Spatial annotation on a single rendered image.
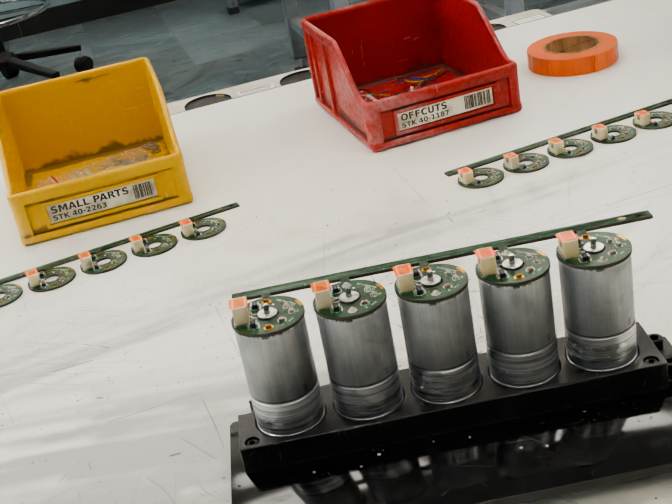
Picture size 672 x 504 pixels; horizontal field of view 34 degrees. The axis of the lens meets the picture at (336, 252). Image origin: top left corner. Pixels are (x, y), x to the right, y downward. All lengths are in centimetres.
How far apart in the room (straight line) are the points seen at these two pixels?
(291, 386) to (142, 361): 13
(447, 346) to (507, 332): 2
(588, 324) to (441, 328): 5
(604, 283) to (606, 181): 21
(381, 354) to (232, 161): 33
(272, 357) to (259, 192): 28
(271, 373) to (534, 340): 9
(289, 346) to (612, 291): 11
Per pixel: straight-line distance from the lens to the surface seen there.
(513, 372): 38
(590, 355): 39
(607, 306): 38
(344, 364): 37
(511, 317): 37
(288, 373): 37
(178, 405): 45
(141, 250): 59
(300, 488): 37
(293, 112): 75
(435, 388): 38
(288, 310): 37
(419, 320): 36
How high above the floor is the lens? 99
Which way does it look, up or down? 26 degrees down
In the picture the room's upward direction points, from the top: 11 degrees counter-clockwise
